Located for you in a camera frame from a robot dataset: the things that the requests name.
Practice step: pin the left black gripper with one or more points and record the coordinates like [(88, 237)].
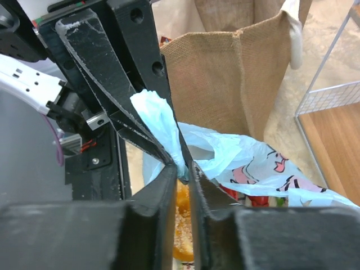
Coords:
[(75, 31)]

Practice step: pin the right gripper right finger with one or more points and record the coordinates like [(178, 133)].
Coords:
[(227, 235)]

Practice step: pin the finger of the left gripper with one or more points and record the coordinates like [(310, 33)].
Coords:
[(146, 69)]

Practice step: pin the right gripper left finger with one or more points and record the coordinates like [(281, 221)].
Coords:
[(137, 233)]

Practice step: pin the twisted sugar donut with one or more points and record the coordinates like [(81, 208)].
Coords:
[(183, 244)]

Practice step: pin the light blue plastic bag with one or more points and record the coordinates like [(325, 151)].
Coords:
[(253, 168)]

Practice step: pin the brown paper grocery bag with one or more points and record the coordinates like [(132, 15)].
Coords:
[(226, 60)]

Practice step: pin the red toy lobster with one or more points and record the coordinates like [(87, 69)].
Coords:
[(254, 201)]

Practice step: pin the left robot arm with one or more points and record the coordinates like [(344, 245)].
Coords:
[(42, 85)]

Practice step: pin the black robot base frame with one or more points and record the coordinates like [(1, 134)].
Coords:
[(100, 171)]

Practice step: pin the white wire wooden shelf rack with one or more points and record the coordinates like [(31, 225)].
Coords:
[(328, 119)]

